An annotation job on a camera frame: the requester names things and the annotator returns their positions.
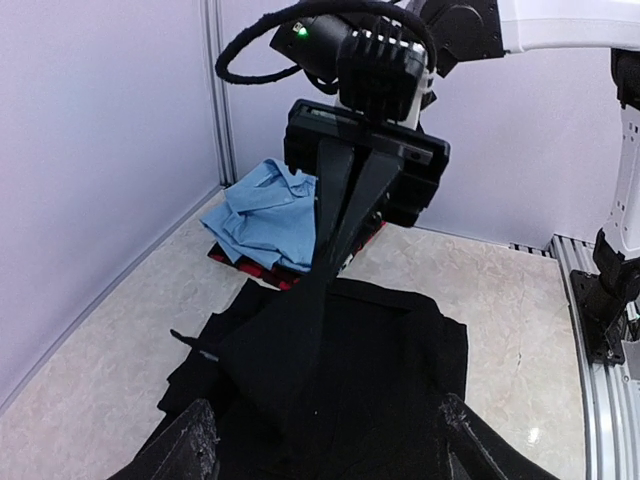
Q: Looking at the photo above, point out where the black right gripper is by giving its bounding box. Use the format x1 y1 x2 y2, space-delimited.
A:
281 98 451 291

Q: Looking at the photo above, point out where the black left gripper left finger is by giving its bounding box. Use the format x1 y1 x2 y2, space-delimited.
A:
111 399 220 480

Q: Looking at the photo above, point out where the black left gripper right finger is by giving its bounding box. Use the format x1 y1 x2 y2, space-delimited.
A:
437 394 556 480

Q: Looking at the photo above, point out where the light blue shirt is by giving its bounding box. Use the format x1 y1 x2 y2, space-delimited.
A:
201 159 316 272

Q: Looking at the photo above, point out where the black long sleeve shirt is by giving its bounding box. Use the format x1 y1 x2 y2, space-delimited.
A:
134 279 469 479

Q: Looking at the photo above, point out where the red black plaid shirt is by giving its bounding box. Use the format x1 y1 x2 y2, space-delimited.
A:
207 219 389 292

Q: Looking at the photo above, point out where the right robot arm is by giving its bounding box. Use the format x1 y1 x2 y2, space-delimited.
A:
211 1 622 247

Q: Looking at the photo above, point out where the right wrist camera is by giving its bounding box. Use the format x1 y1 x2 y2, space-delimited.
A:
336 19 433 130

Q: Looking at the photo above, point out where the aluminium front rail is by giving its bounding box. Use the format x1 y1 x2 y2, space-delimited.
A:
510 235 639 479

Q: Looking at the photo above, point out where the right aluminium corner post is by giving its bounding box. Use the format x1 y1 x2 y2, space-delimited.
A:
200 0 238 187

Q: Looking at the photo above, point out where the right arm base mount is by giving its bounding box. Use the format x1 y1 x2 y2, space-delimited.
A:
569 230 639 365

